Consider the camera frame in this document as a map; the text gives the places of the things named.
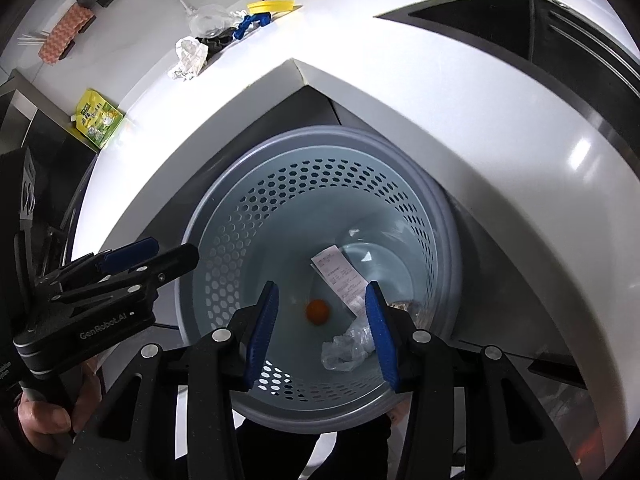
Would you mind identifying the blue ribbon scrap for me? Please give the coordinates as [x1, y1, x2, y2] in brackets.
[232, 12, 272, 41]

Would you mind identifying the orange wavy sponge cloth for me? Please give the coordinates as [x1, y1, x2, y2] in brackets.
[38, 3, 96, 65]

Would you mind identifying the black kitchen sink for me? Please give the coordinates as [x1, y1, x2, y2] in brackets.
[381, 0, 639, 154]

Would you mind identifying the person's left hand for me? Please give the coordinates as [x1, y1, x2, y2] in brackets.
[17, 356, 102, 457]

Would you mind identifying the black cloth rag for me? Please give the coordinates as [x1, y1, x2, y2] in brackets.
[196, 27, 236, 60]

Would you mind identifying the yellow plastic bowl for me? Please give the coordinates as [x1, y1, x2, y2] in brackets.
[246, 0, 296, 15]

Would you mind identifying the red white snack wrapper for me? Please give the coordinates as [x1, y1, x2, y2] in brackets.
[390, 300, 433, 330]

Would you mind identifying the clear plastic bag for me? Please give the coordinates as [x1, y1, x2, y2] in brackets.
[321, 313, 375, 372]

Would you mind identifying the green yellow refill pouch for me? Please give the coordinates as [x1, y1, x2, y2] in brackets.
[70, 89, 125, 150]

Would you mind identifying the grey perforated trash bin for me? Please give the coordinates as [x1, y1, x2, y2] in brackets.
[177, 126, 462, 434]

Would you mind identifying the white receipt paper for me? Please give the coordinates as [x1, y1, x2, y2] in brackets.
[311, 245, 368, 316]

